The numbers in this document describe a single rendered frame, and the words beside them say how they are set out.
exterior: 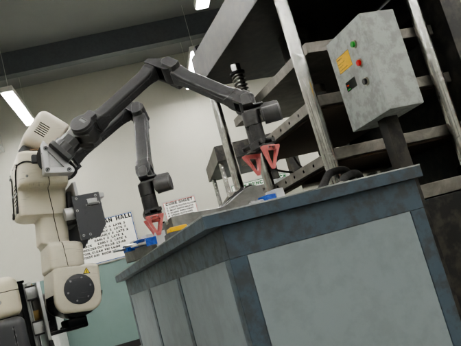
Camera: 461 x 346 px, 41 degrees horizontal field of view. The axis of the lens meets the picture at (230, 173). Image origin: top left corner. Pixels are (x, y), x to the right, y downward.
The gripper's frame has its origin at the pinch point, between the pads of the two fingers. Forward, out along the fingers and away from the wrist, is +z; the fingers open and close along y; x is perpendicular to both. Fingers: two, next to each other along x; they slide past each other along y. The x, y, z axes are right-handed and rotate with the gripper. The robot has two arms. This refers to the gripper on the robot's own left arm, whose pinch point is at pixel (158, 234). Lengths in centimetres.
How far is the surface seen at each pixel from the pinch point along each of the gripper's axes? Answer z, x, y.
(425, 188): 8, -118, 13
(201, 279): 20.6, -6.2, -32.4
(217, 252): 15, -9, -57
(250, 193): -5.8, -37.5, -3.0
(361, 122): -24, -92, 0
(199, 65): -107, -64, 123
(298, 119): -40, -82, 40
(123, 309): 22, 0, 726
